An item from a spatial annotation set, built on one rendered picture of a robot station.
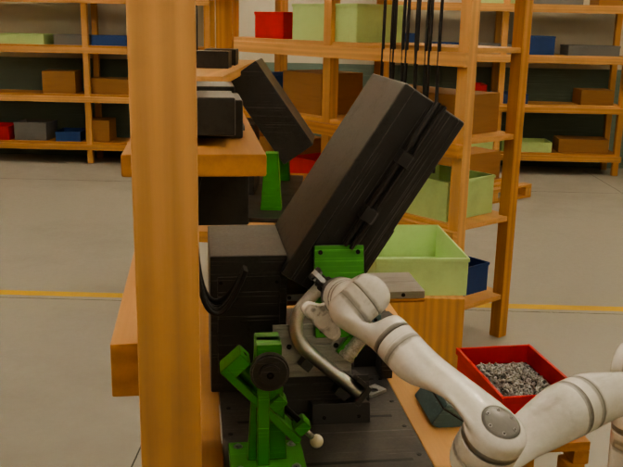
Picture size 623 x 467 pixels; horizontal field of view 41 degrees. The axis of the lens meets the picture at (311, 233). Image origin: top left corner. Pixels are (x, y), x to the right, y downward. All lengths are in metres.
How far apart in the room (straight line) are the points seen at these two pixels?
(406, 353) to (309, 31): 4.12
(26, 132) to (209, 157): 9.56
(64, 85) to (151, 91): 9.63
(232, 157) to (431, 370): 0.50
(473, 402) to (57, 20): 10.32
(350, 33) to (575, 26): 6.43
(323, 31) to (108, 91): 5.75
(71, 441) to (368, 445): 2.19
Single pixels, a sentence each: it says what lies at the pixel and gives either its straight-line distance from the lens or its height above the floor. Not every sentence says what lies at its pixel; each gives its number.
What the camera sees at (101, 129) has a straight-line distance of 10.69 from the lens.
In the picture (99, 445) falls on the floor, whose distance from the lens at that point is 3.76.
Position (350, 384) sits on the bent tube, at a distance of 1.89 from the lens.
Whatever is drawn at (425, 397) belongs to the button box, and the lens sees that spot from 1.98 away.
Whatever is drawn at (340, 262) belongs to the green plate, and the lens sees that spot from 1.90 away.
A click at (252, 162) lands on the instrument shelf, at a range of 1.46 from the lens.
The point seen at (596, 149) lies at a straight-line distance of 10.82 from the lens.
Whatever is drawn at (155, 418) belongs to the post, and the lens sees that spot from 1.28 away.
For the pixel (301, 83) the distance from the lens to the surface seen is 5.43.
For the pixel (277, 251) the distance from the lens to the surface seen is 1.96.
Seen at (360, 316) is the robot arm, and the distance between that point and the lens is 1.37.
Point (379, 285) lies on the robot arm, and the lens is 1.37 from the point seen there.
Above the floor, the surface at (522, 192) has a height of 0.06.
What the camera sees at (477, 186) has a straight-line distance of 4.72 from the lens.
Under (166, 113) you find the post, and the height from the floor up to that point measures 1.64.
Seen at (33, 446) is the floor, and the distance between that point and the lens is 3.82.
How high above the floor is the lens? 1.77
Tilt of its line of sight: 14 degrees down
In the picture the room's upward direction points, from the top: 1 degrees clockwise
